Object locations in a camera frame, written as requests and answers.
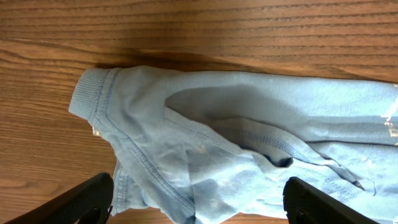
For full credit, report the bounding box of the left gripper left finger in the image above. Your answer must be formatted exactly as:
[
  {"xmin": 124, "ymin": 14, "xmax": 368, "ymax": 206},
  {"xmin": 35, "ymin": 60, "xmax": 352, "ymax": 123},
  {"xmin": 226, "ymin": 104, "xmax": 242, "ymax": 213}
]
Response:
[{"xmin": 6, "ymin": 172, "xmax": 114, "ymax": 224}]

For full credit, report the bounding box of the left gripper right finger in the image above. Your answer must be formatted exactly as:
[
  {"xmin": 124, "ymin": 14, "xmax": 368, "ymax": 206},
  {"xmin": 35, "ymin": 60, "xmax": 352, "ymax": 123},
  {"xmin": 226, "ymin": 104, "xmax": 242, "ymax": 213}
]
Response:
[{"xmin": 283, "ymin": 177, "xmax": 377, "ymax": 224}]

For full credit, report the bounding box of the light blue printed t-shirt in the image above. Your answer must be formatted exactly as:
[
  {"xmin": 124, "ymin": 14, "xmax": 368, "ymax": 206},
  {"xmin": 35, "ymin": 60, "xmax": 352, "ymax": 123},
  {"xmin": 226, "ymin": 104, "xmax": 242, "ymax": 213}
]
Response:
[{"xmin": 69, "ymin": 66, "xmax": 397, "ymax": 223}]

